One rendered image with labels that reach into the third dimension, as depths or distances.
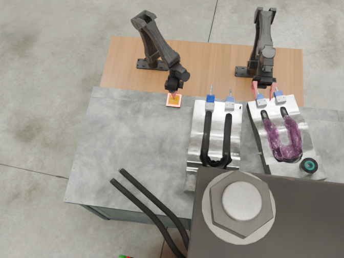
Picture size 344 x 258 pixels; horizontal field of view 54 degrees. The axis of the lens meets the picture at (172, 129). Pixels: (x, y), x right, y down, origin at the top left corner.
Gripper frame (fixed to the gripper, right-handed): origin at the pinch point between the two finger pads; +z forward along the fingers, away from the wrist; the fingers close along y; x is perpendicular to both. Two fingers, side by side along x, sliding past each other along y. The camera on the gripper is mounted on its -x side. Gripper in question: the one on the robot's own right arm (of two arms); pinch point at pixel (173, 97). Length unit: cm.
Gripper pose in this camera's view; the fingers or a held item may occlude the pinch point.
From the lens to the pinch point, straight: 193.4
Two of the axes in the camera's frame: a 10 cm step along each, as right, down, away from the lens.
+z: -0.3, 8.0, 6.0
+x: 1.4, -5.9, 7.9
